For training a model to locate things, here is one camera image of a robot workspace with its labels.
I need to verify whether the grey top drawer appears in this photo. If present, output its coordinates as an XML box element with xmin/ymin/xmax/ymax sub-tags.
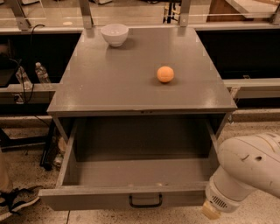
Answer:
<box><xmin>39</xmin><ymin>115</ymin><xmax>217</xmax><ymax>210</ymax></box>

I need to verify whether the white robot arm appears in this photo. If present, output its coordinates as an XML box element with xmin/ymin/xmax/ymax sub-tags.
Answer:
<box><xmin>201</xmin><ymin>132</ymin><xmax>280</xmax><ymax>220</ymax></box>

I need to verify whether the grey drawer cabinet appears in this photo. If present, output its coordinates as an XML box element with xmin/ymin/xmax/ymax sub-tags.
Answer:
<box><xmin>46</xmin><ymin>26</ymin><xmax>238</xmax><ymax>147</ymax></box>

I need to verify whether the orange ball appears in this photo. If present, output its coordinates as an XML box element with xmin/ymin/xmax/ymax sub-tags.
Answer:
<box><xmin>157</xmin><ymin>66</ymin><xmax>174</xmax><ymax>83</ymax></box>

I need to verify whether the grey sneaker with black laces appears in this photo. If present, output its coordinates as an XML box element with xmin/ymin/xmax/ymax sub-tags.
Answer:
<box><xmin>0</xmin><ymin>185</ymin><xmax>43</xmax><ymax>221</ymax></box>

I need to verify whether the white ceramic bowl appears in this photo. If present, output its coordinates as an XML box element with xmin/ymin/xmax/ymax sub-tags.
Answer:
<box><xmin>101</xmin><ymin>24</ymin><xmax>129</xmax><ymax>46</ymax></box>

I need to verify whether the person's leg in tan trousers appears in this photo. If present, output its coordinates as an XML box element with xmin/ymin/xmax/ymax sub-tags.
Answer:
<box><xmin>0</xmin><ymin>149</ymin><xmax>13</xmax><ymax>193</ymax></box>

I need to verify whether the clear plastic water bottle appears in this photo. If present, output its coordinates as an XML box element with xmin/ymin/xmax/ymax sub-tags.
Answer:
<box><xmin>35</xmin><ymin>62</ymin><xmax>51</xmax><ymax>84</ymax></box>

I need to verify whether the black top drawer handle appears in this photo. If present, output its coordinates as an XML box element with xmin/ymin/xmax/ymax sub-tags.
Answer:
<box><xmin>129</xmin><ymin>194</ymin><xmax>163</xmax><ymax>208</ymax></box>

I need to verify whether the black cable on left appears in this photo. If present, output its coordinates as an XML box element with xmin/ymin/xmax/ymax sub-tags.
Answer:
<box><xmin>11</xmin><ymin>24</ymin><xmax>51</xmax><ymax>126</ymax></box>

